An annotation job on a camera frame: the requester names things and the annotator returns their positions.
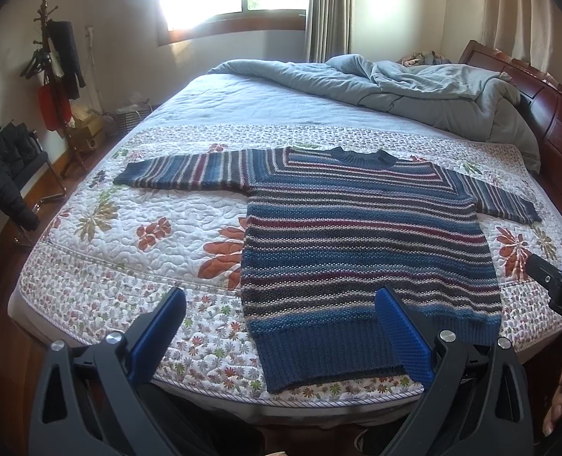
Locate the blue striped knit sweater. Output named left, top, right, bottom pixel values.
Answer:
left=116, top=147, right=540, bottom=393

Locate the black chair with clothes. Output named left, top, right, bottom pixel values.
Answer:
left=0, top=122, right=68, bottom=248

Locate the dark wooden headboard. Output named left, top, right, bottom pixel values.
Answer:
left=458, top=40, right=562, bottom=226

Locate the floral quilted bedspread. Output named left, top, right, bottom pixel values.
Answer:
left=8, top=74, right=562, bottom=417

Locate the grey-blue rumpled duvet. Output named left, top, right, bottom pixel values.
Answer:
left=210, top=54, right=541, bottom=173

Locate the patterned pillow by headboard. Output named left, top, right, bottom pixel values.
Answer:
left=398, top=51, right=451, bottom=67

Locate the cardboard box on floor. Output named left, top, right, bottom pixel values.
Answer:
left=68, top=104, right=105, bottom=152

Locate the white basket on floor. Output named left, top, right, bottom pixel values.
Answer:
left=114, top=100, right=154, bottom=136

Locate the red bag on rack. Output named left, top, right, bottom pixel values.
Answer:
left=38, top=84, right=71, bottom=132

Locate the wooden coat rack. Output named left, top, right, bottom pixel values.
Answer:
left=20, top=0, right=87, bottom=178

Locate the grey window curtain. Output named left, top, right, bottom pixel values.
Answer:
left=306, top=0, right=353, bottom=63

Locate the black jacket on rack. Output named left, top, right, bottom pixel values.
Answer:
left=47, top=20, right=86, bottom=100

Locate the beige pleated wall curtain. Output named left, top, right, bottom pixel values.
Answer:
left=482, top=0, right=562, bottom=85

